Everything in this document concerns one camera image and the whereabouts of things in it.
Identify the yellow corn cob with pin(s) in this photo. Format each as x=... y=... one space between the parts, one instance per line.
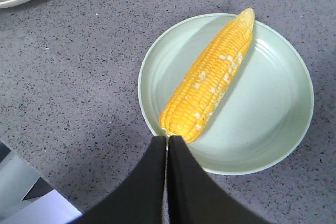
x=194 y=101

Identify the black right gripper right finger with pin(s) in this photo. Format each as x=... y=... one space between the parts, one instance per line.
x=193 y=197

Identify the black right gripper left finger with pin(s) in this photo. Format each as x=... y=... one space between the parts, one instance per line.
x=139 y=198

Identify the light green round plate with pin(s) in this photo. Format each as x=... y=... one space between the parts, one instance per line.
x=265 y=113

